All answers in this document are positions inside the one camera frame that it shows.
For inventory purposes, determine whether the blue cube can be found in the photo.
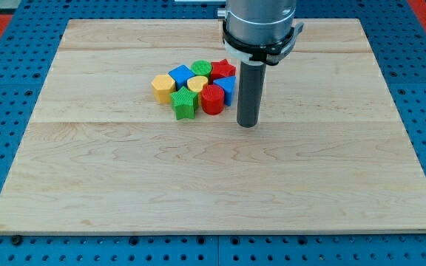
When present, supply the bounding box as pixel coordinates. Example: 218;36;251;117
168;65;195;91

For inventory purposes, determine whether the green star block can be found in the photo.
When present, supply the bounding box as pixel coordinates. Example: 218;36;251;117
170;86;199;120

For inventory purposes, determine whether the blue triangle block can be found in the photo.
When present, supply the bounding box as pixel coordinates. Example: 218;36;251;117
213;76;236;106

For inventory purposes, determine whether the yellow heart block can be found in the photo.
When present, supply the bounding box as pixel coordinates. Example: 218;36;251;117
187;76;209;97

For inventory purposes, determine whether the yellow hexagon block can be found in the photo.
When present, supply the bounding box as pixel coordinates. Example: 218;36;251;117
151;74;176;103

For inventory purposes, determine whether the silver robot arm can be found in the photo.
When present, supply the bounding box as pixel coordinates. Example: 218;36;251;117
217;0;304;128

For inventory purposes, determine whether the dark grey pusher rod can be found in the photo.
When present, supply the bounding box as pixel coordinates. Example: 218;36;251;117
237;62;266;128

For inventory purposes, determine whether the wooden board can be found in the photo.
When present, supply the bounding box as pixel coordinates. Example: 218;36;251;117
0;18;426;236

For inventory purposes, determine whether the red cylinder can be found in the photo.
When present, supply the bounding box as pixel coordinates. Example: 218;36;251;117
200;84;225;115

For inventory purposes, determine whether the green cylinder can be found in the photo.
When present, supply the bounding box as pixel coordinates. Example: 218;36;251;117
191;60;212;78

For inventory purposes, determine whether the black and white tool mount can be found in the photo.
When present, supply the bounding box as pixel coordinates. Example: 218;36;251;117
222;21;304;66

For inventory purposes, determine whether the red star block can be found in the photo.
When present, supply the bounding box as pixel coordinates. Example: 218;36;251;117
210;59;236;83

